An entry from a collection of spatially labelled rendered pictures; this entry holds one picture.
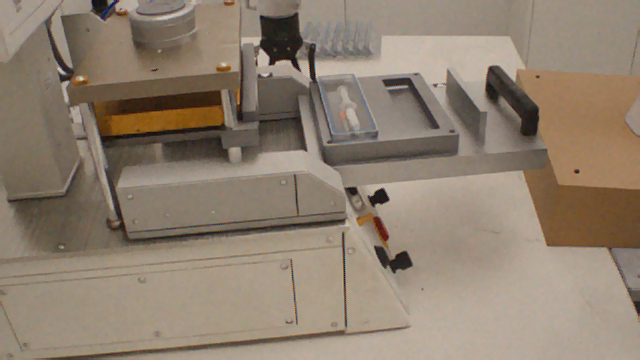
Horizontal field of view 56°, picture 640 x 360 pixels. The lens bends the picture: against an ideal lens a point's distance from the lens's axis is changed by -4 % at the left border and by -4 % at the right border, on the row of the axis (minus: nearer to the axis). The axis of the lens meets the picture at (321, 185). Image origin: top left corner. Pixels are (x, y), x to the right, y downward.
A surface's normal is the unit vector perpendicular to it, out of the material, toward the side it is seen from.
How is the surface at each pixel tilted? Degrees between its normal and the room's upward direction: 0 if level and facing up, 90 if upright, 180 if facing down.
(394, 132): 0
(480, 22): 90
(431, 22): 90
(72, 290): 90
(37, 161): 90
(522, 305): 0
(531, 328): 0
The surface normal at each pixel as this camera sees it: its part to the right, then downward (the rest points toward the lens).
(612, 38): -0.11, 0.53
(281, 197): 0.11, 0.52
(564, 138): 0.00, -0.81
